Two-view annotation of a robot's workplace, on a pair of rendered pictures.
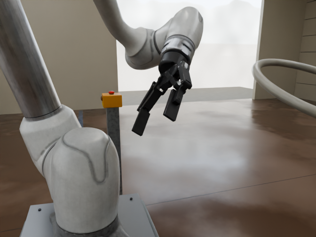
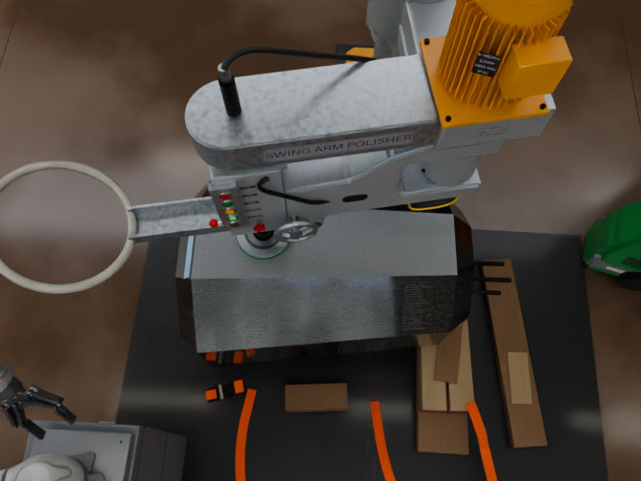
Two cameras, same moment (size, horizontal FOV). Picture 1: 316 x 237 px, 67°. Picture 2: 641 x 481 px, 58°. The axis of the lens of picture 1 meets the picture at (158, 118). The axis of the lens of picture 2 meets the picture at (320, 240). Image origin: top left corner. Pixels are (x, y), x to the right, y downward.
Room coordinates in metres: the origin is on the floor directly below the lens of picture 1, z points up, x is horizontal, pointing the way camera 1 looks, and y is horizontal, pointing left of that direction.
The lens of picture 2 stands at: (-0.26, -0.15, 2.98)
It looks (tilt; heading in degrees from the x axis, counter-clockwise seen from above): 68 degrees down; 290
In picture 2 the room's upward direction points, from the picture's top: straight up
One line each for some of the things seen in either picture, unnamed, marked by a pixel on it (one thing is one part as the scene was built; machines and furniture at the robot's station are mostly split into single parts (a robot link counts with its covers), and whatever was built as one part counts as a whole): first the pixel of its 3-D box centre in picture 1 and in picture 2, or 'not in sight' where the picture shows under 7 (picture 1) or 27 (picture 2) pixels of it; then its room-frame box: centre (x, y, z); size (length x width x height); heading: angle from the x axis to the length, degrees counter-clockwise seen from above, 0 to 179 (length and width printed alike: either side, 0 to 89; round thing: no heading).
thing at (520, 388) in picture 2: not in sight; (519, 377); (-1.03, -0.88, 0.08); 0.25 x 0.10 x 0.01; 108
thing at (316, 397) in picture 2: not in sight; (316, 398); (-0.12, -0.45, 0.07); 0.30 x 0.12 x 0.12; 22
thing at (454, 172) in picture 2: not in sight; (452, 147); (-0.32, -1.20, 1.37); 0.19 x 0.19 x 0.20
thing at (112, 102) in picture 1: (114, 169); not in sight; (1.56, 0.30, 0.54); 0.20 x 0.20 x 1.09; 17
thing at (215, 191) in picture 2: not in sight; (229, 206); (0.26, -0.75, 1.39); 0.08 x 0.03 x 0.28; 29
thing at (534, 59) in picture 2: not in sight; (505, 28); (-0.33, -1.19, 1.92); 0.31 x 0.28 x 0.40; 119
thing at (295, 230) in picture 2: not in sight; (294, 222); (0.09, -0.84, 1.22); 0.15 x 0.10 x 0.15; 29
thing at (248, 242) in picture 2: not in sight; (263, 231); (0.25, -0.89, 0.90); 0.21 x 0.21 x 0.01
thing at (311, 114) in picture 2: not in sight; (364, 111); (-0.05, -1.05, 1.64); 0.96 x 0.25 x 0.17; 29
